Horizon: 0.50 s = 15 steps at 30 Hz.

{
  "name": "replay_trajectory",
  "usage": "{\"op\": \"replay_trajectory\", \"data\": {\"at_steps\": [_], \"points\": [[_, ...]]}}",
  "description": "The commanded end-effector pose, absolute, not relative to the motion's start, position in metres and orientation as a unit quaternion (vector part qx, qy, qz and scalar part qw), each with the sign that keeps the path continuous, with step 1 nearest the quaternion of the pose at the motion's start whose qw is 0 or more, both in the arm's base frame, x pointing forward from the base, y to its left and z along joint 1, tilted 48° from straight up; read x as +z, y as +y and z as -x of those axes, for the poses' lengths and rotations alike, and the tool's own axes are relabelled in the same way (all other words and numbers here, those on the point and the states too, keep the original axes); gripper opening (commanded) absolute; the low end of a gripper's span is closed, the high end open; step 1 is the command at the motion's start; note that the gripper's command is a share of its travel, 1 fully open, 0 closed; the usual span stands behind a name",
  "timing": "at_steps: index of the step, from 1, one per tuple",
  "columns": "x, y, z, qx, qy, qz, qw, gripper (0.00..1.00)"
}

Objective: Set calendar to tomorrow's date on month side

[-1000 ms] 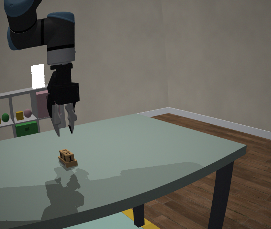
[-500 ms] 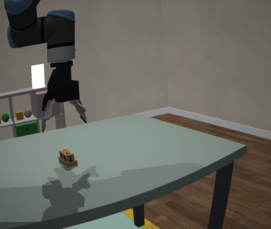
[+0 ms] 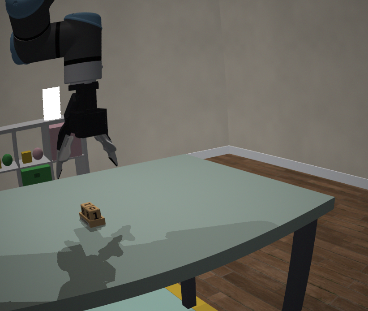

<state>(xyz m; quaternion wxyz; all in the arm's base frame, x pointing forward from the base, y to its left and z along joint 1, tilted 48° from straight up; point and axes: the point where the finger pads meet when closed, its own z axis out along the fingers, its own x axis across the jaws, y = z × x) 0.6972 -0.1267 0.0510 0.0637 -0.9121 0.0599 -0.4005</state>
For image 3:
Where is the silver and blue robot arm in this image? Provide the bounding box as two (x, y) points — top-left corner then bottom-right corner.
(5, 0), (103, 85)

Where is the brown number cube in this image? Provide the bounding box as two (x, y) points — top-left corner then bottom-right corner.
(85, 206), (101, 220)
(81, 202), (94, 217)

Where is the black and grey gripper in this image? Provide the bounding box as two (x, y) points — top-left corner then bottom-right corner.
(56, 81), (118, 179)

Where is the brown wooden tray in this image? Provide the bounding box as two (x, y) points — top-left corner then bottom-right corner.
(79, 212), (106, 228)

